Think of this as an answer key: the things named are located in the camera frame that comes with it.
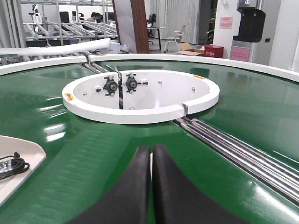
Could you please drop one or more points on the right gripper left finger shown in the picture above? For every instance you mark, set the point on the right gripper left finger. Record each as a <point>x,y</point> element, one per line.
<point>127,201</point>

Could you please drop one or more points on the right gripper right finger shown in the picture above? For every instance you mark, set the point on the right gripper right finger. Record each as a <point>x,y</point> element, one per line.
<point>178,201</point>

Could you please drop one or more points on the pink plastic dustpan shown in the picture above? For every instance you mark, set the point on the pink plastic dustpan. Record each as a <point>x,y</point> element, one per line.
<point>18,159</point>

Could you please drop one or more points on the white outer conveyor rim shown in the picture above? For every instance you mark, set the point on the white outer conveyor rim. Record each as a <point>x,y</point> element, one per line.
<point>16,67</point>

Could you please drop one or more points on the chrome rollers right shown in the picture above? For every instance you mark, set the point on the chrome rollers right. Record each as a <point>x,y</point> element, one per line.
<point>275,174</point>

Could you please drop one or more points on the chrome rollers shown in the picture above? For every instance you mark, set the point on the chrome rollers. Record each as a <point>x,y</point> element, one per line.
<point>275,174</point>
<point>94,66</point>

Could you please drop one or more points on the black left bearing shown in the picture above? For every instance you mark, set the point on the black left bearing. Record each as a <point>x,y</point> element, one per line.
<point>111,86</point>

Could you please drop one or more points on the black bearing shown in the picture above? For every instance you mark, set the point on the black bearing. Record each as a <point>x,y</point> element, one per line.
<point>131,83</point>
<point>111,86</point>

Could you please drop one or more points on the black right bearing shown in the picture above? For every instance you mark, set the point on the black right bearing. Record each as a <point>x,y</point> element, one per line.
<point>131,83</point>

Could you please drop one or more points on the chrome rollers top left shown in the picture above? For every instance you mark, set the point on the chrome rollers top left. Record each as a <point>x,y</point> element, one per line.
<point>94,66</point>

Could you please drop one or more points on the open cardboard box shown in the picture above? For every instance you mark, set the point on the open cardboard box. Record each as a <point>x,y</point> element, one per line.
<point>187,49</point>

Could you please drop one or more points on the red box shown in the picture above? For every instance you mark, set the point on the red box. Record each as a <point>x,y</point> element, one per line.
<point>213,51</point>

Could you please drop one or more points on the white office chair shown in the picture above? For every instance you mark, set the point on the white office chair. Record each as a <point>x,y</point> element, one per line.
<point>175,39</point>

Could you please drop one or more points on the white foam roll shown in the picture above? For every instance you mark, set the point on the white foam roll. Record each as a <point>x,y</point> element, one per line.
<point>58,50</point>

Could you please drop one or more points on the brown pillar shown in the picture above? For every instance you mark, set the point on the brown pillar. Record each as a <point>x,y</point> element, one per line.
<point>140,26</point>

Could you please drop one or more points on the seated person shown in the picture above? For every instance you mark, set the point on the seated person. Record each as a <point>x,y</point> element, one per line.
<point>94,17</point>

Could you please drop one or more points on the metal roller rack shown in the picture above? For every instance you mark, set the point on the metal roller rack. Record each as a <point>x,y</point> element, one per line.
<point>60,22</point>

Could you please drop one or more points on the pink wall notice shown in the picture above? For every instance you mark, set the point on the pink wall notice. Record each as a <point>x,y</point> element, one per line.
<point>226,22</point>

